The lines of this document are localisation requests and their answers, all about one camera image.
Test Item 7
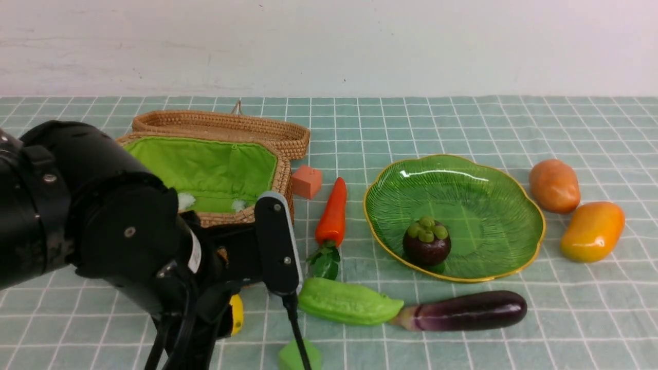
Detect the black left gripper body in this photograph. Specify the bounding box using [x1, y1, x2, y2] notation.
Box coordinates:
[103, 211, 268, 370]

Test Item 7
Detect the yellow lemon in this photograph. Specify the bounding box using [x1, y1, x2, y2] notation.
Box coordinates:
[230, 294, 244, 337]

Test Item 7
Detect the green bitter gourd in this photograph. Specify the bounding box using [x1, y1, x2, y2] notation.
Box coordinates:
[298, 277, 405, 326]

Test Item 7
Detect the orange carrot with leaves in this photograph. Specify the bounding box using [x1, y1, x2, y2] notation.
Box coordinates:
[306, 177, 347, 280]

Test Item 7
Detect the dark purple mangosteen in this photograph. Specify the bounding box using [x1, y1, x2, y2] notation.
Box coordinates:
[402, 216, 452, 268]

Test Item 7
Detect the purple eggplant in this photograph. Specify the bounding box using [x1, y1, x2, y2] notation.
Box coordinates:
[390, 290, 528, 332]

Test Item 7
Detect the brown potato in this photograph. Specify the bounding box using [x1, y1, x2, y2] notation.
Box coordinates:
[529, 159, 581, 214]

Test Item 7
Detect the orange yellow mango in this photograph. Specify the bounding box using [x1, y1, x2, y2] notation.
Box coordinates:
[560, 201, 626, 263]

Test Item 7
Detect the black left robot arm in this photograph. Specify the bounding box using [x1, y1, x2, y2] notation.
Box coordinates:
[1, 120, 260, 369]

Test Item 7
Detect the green foam cube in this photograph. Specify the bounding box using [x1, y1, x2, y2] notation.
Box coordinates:
[278, 339, 323, 370]

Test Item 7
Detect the woven wicker basket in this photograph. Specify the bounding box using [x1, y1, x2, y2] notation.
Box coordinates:
[117, 132, 294, 227]

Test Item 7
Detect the woven wicker basket lid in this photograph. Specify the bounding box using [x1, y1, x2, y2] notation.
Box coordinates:
[132, 102, 311, 160]

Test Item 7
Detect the teal checkered tablecloth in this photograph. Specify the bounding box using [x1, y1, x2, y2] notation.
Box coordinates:
[2, 96, 656, 369]

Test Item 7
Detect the green leaf-shaped glass plate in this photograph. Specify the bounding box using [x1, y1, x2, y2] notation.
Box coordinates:
[362, 154, 546, 283]

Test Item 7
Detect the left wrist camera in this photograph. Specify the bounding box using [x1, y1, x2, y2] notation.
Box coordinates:
[254, 191, 303, 297]

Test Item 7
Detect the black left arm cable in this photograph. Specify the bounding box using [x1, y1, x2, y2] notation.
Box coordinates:
[282, 293, 312, 370]

